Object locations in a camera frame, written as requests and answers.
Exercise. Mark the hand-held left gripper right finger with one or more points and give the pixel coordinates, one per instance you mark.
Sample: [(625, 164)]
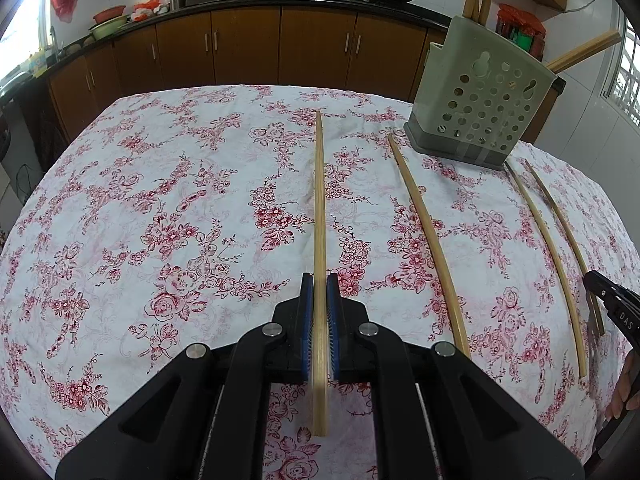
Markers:
[(334, 320)]

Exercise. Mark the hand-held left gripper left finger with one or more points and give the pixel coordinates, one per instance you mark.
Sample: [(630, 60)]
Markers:
[(307, 320)]

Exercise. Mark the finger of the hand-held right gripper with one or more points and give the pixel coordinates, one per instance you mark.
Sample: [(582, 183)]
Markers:
[(617, 305)]

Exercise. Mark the green perforated utensil holder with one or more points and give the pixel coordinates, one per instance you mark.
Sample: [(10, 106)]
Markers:
[(480, 110)]

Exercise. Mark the person's right hand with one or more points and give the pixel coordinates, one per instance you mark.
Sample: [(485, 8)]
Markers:
[(627, 385)]

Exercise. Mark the red floral tablecloth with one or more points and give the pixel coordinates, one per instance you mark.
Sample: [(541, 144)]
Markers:
[(150, 185)]

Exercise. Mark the barred window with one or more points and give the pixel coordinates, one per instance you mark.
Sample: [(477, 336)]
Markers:
[(627, 75)]

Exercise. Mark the green box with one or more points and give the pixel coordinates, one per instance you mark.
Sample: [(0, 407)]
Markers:
[(522, 40)]

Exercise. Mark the wooden base cabinets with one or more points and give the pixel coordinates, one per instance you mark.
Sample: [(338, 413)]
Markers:
[(245, 45)]

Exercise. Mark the red wrapped jars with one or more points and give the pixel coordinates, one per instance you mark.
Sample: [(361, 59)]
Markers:
[(522, 17)]

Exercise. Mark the red and white bag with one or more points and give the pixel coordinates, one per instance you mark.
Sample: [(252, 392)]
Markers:
[(150, 7)]

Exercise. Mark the green basin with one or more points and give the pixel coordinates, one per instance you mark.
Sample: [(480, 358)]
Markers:
[(109, 29)]

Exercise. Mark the red basin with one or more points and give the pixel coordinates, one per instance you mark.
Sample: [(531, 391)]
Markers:
[(109, 14)]

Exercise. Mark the yellow bottle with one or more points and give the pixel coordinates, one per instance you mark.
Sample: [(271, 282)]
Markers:
[(38, 61)]

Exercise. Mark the sliding window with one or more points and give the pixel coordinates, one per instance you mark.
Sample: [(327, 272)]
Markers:
[(20, 25)]

